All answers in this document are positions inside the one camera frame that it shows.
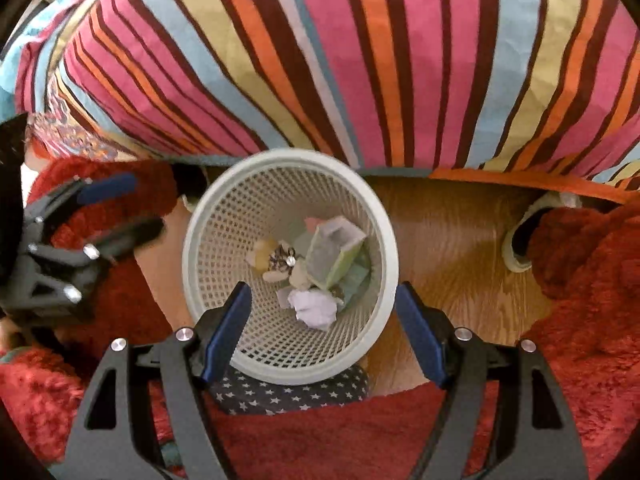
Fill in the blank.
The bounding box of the crumpled white paper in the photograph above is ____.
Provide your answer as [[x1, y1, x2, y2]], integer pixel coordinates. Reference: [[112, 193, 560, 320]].
[[287, 287, 342, 332]]

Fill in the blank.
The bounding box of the green cardboard box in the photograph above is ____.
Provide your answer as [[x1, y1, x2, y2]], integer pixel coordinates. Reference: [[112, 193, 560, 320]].
[[304, 215, 369, 292]]

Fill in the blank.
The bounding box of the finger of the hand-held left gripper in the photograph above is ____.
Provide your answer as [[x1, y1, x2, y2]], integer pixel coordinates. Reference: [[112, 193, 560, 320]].
[[15, 217, 166, 313], [22, 173, 139, 227]]

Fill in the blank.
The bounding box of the orange patterned bed cloth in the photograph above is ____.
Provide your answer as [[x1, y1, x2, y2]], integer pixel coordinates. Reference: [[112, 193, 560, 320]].
[[25, 108, 151, 164]]

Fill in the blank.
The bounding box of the yellow white wrapper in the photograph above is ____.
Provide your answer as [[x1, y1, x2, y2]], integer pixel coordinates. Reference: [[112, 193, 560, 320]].
[[245, 238, 281, 275]]

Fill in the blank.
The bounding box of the star print dark cloth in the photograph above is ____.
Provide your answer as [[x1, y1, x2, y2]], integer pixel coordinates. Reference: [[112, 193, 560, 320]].
[[209, 362, 372, 417]]

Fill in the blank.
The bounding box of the red fluffy rug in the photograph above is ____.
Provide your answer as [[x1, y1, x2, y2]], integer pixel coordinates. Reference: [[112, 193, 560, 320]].
[[0, 157, 640, 480]]

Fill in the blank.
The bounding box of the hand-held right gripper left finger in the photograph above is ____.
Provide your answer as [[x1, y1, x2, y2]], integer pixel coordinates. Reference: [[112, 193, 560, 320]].
[[64, 281, 253, 480]]

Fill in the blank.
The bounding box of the striped bed sheet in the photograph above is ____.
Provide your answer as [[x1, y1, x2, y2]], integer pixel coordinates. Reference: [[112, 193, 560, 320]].
[[0, 0, 640, 183]]

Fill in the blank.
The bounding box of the white mesh wastebasket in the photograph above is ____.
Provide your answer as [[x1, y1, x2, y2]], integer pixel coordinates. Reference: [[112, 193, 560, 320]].
[[182, 148, 400, 387]]

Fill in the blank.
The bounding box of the white slipper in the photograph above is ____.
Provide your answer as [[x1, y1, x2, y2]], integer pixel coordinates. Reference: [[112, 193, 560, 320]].
[[502, 192, 584, 275]]

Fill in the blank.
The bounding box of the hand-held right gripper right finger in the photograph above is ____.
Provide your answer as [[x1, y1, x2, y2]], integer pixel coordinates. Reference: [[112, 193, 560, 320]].
[[395, 281, 589, 480]]

